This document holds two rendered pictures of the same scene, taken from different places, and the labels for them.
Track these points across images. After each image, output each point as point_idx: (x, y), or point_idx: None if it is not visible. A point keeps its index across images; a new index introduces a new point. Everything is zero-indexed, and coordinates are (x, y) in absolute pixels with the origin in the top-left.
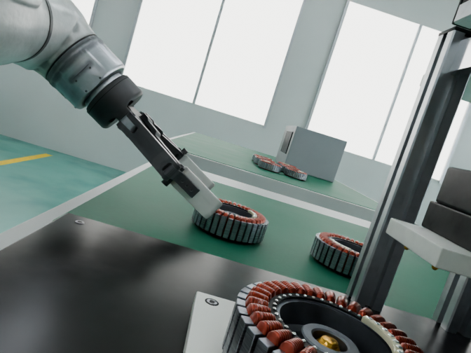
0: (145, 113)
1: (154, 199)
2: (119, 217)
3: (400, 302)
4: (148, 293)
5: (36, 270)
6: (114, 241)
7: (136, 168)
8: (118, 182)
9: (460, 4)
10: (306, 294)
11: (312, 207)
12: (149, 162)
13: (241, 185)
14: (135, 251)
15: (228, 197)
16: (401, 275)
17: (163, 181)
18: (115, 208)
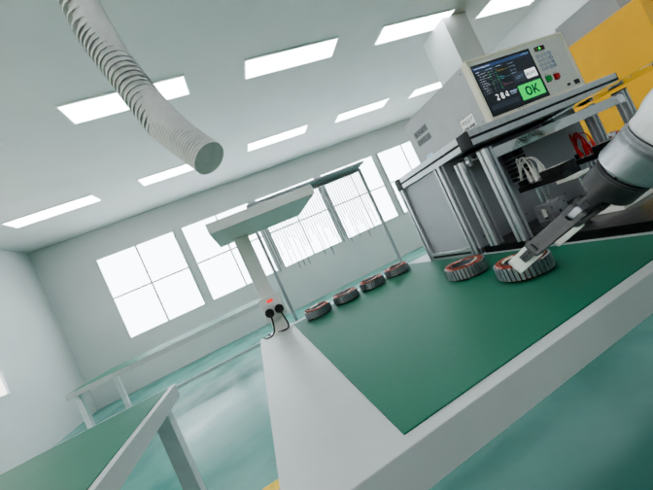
0: (586, 191)
1: (566, 285)
2: (630, 250)
3: None
4: (643, 205)
5: None
6: (650, 214)
7: (506, 375)
8: (594, 304)
9: (470, 139)
10: None
11: (292, 365)
12: (415, 438)
13: (299, 401)
14: (638, 215)
15: (425, 333)
16: (429, 282)
17: (592, 221)
18: (628, 257)
